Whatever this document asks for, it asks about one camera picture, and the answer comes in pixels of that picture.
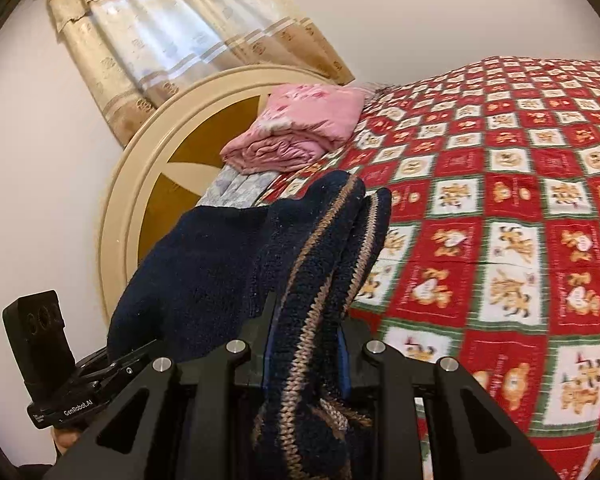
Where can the pink folded blanket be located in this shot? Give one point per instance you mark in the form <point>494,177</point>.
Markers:
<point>300,125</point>

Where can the red checked printed bedspread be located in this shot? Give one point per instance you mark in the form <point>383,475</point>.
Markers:
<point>505,185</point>

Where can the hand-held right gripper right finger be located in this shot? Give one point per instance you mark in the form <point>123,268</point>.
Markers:
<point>346,365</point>

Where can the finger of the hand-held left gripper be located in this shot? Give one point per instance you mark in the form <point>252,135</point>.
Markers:
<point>130,362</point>

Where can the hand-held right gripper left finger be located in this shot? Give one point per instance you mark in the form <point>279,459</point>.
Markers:
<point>252,332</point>

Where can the beige patterned curtain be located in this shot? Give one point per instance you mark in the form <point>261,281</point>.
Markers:
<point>180,35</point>

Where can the navy striped knit sweater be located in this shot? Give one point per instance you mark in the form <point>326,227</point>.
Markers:
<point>205,270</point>

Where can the cream round headboard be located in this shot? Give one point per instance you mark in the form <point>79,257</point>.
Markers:
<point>130,200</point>

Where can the grey floral pillow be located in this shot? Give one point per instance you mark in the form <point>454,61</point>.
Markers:
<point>235,187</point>

